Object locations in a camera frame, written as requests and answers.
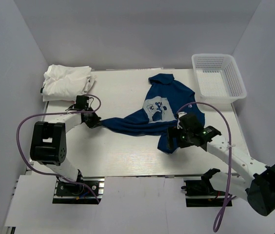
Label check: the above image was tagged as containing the blue printed t shirt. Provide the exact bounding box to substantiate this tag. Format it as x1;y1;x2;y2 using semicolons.
101;74;205;154

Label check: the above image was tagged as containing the white t shirt stack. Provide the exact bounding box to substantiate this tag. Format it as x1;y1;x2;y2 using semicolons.
40;64;96;102

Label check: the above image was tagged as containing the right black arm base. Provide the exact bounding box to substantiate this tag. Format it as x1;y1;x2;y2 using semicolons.
181;169;225;208

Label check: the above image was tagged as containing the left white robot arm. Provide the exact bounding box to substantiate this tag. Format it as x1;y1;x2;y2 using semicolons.
30;109;101;195

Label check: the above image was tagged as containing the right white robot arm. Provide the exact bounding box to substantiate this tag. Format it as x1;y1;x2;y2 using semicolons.
167;112;275;216

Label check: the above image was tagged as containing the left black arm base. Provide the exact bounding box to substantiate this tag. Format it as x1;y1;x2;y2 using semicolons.
52;178;105;205

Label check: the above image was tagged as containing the white perforated plastic basket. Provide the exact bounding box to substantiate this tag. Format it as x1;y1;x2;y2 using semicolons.
192;54;247;105

